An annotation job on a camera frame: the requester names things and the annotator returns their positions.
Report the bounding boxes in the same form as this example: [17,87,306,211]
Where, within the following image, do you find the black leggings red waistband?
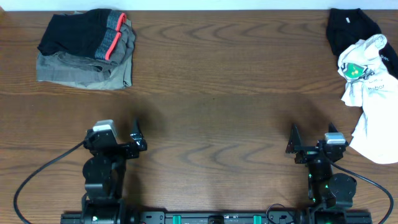
[37,9,126,60]

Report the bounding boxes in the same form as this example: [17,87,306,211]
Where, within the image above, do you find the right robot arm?
[285,123,357,223]

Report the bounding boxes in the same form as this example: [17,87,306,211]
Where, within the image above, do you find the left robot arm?
[79,119,147,224]

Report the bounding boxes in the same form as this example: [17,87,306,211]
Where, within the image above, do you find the white printed t-shirt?
[338,34,397,164]

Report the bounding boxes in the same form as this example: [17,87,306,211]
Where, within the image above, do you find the folded beige garment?
[36,20,136,90]

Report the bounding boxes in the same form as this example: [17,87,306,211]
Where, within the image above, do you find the folded gray pants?
[36,9,136,90]

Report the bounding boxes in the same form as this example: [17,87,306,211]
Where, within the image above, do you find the black t-shirt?
[326,8,397,79]

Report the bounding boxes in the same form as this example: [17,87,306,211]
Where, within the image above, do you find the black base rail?
[60,208,373,224]

